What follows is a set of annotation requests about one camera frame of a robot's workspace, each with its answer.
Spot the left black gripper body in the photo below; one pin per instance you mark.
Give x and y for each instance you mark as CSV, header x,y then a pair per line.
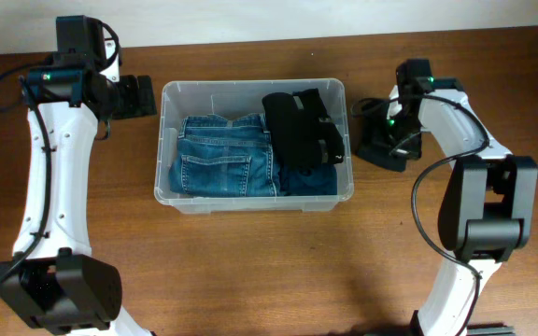
x,y
127,101

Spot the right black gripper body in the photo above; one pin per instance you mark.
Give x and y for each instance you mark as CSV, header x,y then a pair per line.
x,y
403,137

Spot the small black taped cloth roll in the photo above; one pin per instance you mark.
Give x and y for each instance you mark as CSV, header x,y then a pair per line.
x,y
367,109

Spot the dark blue jeans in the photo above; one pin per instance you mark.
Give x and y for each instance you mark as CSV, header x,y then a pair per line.
x,y
225,158

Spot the large black taped cloth bundle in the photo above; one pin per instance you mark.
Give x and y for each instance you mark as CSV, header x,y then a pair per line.
x,y
304,135

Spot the blue taped sweater bundle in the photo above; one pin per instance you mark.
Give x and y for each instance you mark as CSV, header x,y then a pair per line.
x,y
317,181

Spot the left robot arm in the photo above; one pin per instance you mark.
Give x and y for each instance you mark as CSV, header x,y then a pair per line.
x,y
52,281

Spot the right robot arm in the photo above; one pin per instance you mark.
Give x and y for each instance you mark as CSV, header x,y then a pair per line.
x,y
486,210

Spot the clear plastic storage bin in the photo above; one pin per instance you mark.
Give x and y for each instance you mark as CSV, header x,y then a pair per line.
x,y
232,100

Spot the black aluminium rail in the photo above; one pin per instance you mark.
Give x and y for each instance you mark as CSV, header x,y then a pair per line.
x,y
499,330

